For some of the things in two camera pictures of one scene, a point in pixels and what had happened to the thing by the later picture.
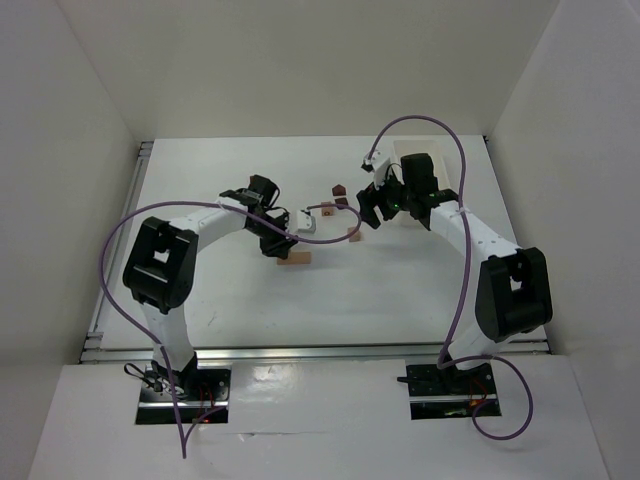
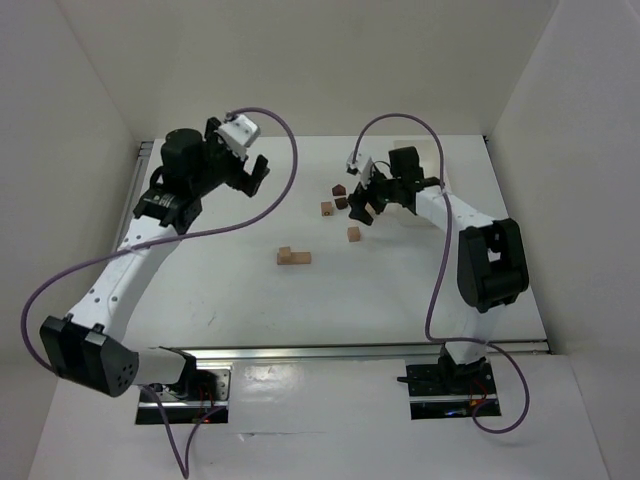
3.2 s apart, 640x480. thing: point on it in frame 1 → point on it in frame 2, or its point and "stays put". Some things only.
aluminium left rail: [129, 209] stays put
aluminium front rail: [321, 352] stays put
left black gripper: [277, 243] → [240, 176]
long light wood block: [296, 258] stays put
